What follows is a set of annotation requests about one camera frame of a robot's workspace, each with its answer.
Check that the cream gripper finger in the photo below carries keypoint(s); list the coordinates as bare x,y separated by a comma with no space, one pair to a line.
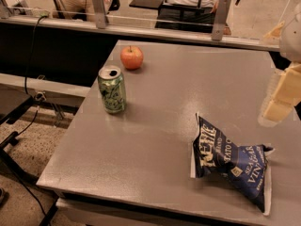
283,93

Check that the green soda can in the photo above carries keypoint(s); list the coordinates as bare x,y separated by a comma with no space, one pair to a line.
112,89

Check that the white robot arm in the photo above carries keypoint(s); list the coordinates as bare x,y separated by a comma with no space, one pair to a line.
289,40

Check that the blue chip bag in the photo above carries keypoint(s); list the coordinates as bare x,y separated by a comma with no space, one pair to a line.
245,167

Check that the red apple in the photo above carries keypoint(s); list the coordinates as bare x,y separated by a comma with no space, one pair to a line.
131,57

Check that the person in white clothes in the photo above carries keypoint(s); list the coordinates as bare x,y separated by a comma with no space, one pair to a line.
70,8

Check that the right metal bracket post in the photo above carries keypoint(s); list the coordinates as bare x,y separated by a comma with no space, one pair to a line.
220,19

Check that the metal bracket post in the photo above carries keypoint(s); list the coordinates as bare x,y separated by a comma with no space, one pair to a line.
220,19
100,14

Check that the left metal bracket post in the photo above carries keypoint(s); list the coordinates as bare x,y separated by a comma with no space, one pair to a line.
100,14

